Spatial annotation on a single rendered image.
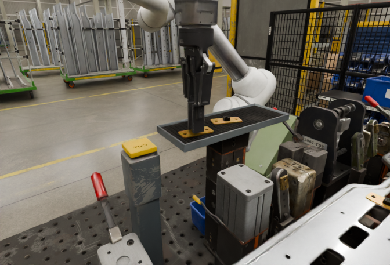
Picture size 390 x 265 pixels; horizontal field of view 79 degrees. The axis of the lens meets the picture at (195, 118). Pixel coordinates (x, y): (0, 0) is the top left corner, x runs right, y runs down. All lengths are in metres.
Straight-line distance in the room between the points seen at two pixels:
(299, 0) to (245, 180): 2.87
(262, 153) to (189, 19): 0.91
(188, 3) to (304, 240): 0.52
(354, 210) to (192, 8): 0.58
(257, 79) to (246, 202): 0.82
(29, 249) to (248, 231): 0.78
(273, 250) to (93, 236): 0.69
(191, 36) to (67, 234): 0.84
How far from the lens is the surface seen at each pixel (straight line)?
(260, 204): 0.51
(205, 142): 0.54
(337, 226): 0.64
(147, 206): 0.60
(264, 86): 1.24
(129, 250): 0.45
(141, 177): 0.54
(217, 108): 1.18
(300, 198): 0.64
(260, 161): 1.26
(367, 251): 0.62
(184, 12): 0.50
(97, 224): 1.06
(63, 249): 1.03
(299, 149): 0.71
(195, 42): 0.50
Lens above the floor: 1.39
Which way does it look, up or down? 20 degrees down
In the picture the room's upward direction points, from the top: straight up
